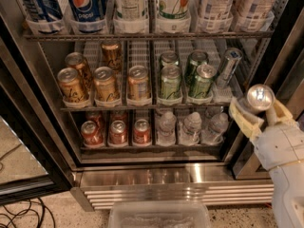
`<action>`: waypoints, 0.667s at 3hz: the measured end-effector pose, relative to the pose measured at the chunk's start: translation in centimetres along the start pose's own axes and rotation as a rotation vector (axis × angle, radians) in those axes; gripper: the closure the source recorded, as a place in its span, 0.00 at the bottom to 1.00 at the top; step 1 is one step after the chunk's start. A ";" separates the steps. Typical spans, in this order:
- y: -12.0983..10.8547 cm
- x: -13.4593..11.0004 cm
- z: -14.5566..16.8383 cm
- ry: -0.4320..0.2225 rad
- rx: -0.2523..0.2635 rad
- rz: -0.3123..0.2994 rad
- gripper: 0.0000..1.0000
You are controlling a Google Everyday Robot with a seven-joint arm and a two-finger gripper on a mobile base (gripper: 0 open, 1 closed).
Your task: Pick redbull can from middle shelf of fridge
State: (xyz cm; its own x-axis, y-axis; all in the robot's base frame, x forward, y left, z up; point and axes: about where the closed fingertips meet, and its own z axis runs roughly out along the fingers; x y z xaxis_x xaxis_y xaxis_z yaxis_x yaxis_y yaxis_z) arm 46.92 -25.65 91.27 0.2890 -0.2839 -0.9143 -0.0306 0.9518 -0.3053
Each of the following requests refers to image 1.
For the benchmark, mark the front left gold can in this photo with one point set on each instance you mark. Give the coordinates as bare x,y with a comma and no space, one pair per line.
72,85

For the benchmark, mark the white green soda can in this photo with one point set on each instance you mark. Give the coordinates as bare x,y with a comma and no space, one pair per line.
130,10

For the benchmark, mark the middle water bottle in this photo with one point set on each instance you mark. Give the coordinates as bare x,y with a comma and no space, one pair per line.
190,128

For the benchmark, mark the front middle red can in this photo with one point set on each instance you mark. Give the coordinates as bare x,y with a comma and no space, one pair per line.
118,132

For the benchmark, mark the rear brown gold can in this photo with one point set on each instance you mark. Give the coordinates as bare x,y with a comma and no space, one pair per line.
112,55

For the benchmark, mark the open glass fridge door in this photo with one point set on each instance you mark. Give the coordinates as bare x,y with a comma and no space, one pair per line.
27,171

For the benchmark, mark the rear light green can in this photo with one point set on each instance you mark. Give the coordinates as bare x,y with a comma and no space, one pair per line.
169,58

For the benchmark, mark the clear plastic bin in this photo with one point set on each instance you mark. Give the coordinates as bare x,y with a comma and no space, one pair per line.
159,214

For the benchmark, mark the column gold can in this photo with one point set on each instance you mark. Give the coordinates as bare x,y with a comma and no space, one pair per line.
106,84
138,82

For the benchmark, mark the rear dark green can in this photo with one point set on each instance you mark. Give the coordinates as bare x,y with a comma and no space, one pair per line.
195,58

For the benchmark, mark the front light green can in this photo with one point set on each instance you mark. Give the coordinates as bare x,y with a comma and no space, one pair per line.
170,83

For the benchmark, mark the right water bottle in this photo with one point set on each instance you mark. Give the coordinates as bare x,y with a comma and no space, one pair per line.
217,126

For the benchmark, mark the right white blue can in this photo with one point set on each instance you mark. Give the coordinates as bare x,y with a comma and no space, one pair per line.
255,9

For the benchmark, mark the water bottle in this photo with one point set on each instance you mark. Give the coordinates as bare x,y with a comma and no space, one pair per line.
217,126
166,129
190,128

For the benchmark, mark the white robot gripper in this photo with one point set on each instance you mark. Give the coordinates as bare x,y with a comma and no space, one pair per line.
279,146

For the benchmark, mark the red can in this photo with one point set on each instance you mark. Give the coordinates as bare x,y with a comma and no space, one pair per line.
97,117
91,133
118,132
142,132
119,116

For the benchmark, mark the left water bottle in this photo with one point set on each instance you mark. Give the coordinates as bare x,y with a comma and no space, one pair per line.
166,129

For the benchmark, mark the front left red can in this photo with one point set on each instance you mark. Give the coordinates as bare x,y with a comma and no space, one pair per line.
91,133

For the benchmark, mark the rear left red can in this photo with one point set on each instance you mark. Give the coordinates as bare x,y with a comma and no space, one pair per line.
97,117

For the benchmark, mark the front dark green can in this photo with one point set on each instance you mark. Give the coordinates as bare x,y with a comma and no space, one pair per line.
202,81

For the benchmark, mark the left white blue can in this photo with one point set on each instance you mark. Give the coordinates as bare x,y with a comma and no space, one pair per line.
214,9

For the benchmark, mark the dark green can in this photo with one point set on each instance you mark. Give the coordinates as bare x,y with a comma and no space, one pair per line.
195,58
202,81

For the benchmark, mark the light green can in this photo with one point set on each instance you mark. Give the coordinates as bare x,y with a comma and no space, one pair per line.
170,83
169,58

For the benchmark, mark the silver redbull can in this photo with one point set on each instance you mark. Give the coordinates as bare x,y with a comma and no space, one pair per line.
231,58
258,99

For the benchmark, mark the rear middle red can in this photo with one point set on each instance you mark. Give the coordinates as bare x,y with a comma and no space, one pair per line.
119,116

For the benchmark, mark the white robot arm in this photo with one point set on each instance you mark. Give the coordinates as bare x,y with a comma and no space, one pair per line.
288,197

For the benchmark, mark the rear left gold can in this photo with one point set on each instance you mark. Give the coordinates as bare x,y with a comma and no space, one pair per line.
78,61

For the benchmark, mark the blue pepsi logo can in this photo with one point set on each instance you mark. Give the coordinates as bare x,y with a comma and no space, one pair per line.
87,10

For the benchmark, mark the front right red can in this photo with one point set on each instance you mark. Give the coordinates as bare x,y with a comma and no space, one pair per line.
142,132

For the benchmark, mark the left blue pepsi can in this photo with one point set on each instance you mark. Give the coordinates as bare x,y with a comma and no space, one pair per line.
43,10

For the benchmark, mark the white 7up can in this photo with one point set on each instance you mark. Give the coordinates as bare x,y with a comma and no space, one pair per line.
173,9

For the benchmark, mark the white blue can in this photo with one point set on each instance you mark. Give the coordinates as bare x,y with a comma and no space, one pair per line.
255,9
214,9

